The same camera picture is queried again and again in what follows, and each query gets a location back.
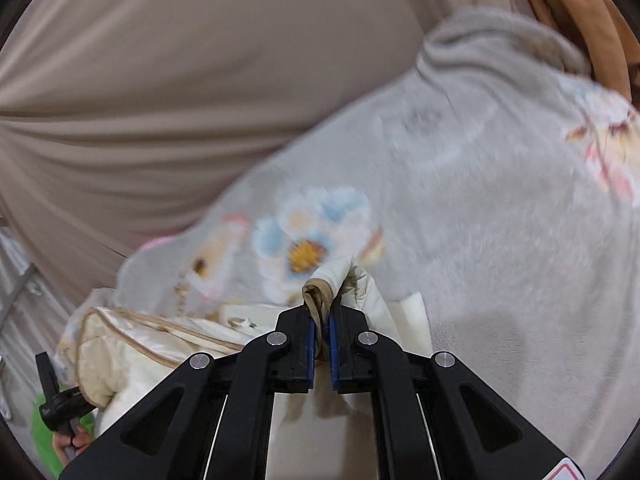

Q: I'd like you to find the cream quilted jacket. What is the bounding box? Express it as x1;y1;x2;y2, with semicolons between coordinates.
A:
54;257;433;479

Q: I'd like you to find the person's left hand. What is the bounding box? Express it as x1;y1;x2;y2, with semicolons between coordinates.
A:
52;424;93;467

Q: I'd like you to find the green object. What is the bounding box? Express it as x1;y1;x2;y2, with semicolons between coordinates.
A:
32;394;96;479

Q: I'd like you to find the silver satin fabric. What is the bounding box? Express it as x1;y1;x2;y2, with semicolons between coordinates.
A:
1;222;76;448

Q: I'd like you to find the grey floral fleece blanket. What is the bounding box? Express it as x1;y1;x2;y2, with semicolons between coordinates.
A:
112;8;639;479

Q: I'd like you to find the beige draped curtain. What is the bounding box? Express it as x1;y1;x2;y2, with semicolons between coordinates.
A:
1;0;530;302

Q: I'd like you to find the orange hanging garment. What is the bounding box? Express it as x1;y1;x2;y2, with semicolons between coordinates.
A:
528;0;639;105

